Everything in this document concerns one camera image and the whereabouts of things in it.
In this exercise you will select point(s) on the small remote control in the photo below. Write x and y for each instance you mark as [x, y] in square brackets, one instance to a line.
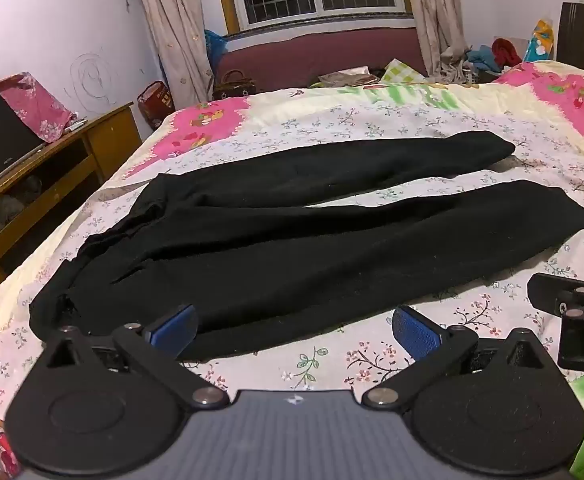
[76, 125]

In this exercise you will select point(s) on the colourful printed bag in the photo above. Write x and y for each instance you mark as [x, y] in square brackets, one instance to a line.
[539, 45]

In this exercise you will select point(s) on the red gift bag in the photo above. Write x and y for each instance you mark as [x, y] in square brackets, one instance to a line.
[154, 105]

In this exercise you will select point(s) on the wooden television cabinet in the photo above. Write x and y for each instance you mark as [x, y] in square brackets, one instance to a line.
[112, 130]

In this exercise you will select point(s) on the red cloth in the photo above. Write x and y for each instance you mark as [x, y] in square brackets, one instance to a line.
[507, 50]

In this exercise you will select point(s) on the pink floral cover cloth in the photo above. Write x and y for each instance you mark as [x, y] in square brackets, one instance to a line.
[37, 105]

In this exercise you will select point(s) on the floral patchwork bed sheet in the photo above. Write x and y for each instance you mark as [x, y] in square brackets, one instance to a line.
[322, 115]

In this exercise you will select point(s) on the black pants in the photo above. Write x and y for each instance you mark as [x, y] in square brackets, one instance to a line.
[272, 260]

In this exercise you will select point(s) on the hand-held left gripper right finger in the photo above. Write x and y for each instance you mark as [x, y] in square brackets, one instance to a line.
[414, 330]

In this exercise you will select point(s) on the dark wooden headboard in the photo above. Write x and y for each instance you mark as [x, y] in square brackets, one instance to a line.
[582, 35]

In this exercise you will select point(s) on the brown handbag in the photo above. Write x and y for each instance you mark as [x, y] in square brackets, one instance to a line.
[232, 87]

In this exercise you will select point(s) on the beige paper package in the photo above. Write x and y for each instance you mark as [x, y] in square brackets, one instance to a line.
[347, 79]

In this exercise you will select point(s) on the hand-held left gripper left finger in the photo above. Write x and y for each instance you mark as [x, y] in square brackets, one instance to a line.
[174, 327]

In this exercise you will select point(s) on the blue plastic bag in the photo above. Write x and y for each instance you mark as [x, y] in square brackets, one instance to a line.
[214, 47]

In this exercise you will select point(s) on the green checked cloth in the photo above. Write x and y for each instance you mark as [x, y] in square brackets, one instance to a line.
[402, 71]

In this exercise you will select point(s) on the grey cloth bundle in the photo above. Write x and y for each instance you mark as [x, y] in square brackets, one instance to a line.
[7, 207]

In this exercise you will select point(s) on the black television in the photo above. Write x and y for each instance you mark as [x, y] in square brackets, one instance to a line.
[2, 135]

